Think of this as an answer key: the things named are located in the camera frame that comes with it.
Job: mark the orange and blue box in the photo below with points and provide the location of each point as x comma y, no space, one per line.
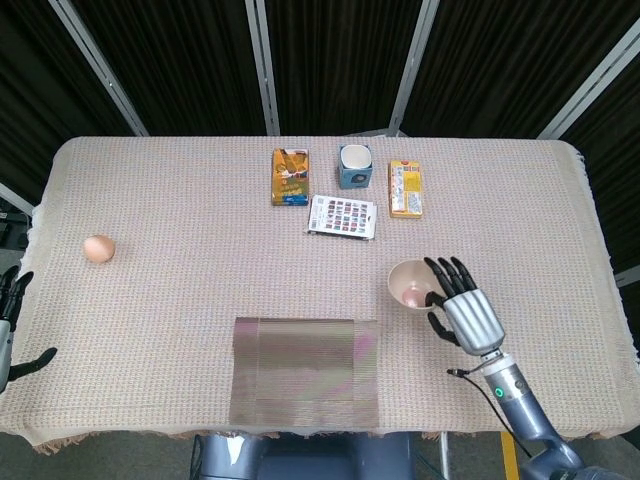
290,175

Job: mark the white box with picture grid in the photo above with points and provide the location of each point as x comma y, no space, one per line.
342,217

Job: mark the grey screen post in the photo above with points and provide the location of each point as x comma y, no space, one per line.
412,65
15,196
590,82
100,70
262,65
629,276

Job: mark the brown egg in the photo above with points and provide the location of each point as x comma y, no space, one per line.
100,248

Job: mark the yellow flat box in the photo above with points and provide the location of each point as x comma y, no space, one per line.
406,190

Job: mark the light blue square box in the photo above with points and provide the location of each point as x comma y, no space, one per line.
356,179

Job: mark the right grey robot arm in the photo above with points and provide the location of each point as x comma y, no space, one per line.
515,395

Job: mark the brown woven placemat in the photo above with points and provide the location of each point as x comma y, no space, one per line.
300,370

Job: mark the light brown bowl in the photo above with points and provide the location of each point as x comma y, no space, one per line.
407,280

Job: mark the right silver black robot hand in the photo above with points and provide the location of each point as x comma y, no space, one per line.
472,320

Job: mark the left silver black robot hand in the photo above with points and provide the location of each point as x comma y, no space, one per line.
5,345

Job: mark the beige woven tablecloth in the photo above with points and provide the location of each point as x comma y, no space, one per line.
150,300

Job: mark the black equipment stand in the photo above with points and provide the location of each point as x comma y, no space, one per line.
10,225

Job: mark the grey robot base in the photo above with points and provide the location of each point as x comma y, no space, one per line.
310,460

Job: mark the dark pleated screen panel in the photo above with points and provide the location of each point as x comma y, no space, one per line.
500,65
190,65
615,150
40,100
335,65

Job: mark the white square cup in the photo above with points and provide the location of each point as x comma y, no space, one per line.
356,156

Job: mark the white table leg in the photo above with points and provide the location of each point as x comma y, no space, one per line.
444,457

